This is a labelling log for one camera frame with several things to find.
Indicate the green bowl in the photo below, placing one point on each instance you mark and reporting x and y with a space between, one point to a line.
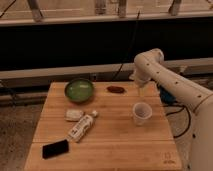
79 90

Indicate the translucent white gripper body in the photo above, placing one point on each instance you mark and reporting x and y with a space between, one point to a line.
143 89

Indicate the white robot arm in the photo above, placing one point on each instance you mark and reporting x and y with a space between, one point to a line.
149 65

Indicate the small white wrapped packet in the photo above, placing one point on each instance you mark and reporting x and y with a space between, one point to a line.
73 114

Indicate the black rectangular sponge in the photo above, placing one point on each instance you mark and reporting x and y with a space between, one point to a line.
54 149

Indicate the white plastic bottle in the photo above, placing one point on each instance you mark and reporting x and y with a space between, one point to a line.
82 126

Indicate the blue object behind table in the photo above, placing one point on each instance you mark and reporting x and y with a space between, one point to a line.
166 97

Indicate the dark red pepper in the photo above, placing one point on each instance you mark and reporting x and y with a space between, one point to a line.
115 89

